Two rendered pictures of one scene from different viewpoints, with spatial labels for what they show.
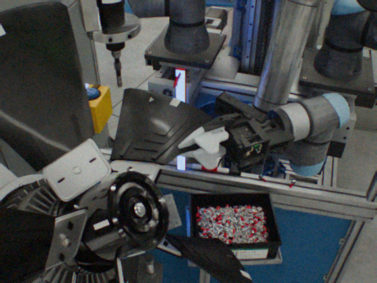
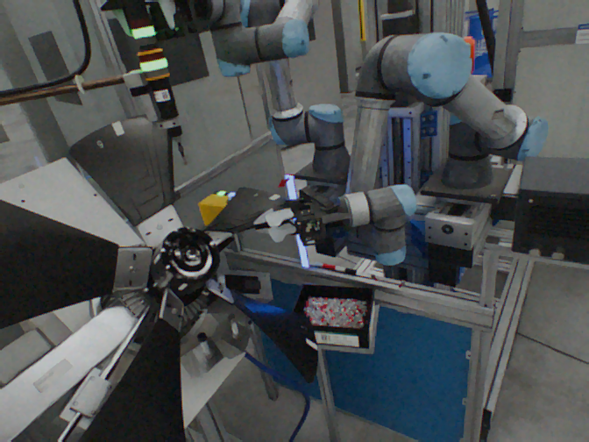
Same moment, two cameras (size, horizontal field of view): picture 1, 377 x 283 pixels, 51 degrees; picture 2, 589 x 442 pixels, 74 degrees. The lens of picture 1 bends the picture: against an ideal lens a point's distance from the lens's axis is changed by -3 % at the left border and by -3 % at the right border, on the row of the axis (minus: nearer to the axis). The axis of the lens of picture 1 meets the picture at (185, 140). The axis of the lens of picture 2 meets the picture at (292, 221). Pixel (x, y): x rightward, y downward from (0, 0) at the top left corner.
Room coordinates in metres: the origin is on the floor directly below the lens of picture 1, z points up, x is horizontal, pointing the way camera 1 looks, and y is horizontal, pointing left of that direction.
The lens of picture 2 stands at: (-0.14, -0.37, 1.61)
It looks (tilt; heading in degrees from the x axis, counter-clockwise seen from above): 29 degrees down; 23
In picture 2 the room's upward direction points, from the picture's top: 11 degrees counter-clockwise
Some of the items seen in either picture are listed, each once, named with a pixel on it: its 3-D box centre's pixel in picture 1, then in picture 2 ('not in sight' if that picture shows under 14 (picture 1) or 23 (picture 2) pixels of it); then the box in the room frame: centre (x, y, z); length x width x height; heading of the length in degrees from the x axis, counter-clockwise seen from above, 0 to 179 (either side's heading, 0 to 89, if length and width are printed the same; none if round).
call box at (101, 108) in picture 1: (78, 108); (228, 211); (0.90, 0.30, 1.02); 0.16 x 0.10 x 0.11; 77
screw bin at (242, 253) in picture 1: (231, 226); (333, 314); (0.64, -0.12, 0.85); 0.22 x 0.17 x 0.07; 91
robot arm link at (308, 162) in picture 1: (302, 147); (384, 238); (0.68, -0.26, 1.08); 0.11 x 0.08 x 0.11; 49
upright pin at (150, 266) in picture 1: (149, 265); (234, 326); (0.44, 0.07, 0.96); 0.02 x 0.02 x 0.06
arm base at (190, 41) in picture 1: (186, 29); (330, 153); (1.24, 0.00, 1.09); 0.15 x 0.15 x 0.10
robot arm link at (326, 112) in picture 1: (319, 115); (388, 204); (0.66, -0.28, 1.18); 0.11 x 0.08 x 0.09; 114
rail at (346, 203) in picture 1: (216, 182); (337, 281); (0.81, -0.09, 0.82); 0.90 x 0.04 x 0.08; 77
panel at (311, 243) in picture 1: (211, 254); (347, 360); (0.81, -0.09, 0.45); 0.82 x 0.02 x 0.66; 77
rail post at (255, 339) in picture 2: not in sight; (257, 338); (0.91, 0.33, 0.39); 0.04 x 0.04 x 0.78; 77
